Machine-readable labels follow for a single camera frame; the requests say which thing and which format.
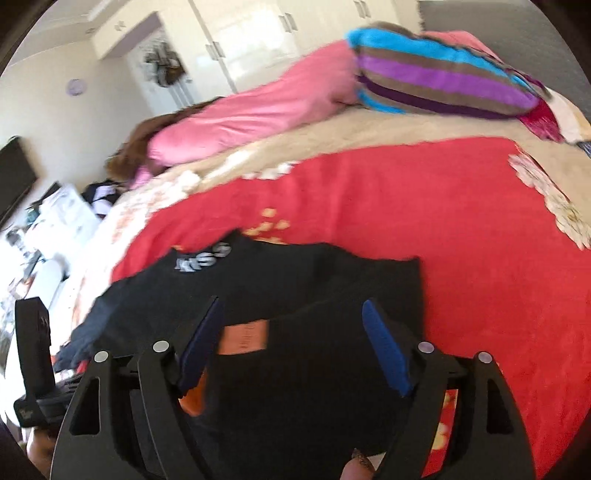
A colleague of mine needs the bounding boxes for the black KISS sweatshirt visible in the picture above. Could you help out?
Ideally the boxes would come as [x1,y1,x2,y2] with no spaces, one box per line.
[55,231,424,479]

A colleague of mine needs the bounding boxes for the pile of dark clothes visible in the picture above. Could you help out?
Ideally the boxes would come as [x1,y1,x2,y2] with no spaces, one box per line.
[81,179,126,219]

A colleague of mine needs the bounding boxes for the left hand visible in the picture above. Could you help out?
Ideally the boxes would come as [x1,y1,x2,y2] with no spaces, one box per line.
[26,427,58,479]

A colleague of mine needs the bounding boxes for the right hand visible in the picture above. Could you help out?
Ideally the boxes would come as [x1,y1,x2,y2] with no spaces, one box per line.
[339,449,375,480]

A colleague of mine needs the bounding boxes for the white drawer cabinet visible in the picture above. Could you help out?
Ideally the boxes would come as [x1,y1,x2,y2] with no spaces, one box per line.
[24,184,100,276]

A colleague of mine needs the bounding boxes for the red floral blanket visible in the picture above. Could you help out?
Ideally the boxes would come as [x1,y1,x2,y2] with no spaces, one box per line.
[111,138,590,476]

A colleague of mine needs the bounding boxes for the brown fur-trimmed coat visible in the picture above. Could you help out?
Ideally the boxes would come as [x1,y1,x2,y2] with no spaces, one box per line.
[105,96,221,184]

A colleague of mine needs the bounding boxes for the beige patterned bedsheet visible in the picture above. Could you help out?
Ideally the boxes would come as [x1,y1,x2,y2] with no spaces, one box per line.
[66,92,590,326]

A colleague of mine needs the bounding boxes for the dark red patterned cloth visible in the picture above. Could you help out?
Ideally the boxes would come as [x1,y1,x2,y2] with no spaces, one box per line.
[518,99,565,143]

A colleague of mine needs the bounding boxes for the bags hanging on door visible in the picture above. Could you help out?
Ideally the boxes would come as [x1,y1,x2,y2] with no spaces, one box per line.
[143,41,186,88]

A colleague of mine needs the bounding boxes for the white wardrobe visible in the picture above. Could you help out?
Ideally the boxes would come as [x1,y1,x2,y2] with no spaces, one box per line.
[91,0,423,115]

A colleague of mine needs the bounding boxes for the striped plush pillow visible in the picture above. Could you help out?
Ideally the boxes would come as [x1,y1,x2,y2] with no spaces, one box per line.
[346,22,550,120]

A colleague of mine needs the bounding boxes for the pink quilt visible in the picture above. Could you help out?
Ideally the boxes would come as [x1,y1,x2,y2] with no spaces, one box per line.
[130,40,358,189]

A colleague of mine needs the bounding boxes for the grey quilted headboard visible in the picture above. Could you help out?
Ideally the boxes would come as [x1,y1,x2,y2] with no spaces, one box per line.
[419,1,590,117]

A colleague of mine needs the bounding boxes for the black wall television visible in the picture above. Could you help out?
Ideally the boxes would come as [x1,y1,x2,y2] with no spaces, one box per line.
[0,136,38,226]

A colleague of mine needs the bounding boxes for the purple wall clock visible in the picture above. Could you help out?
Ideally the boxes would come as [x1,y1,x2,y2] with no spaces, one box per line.
[66,78,87,97]

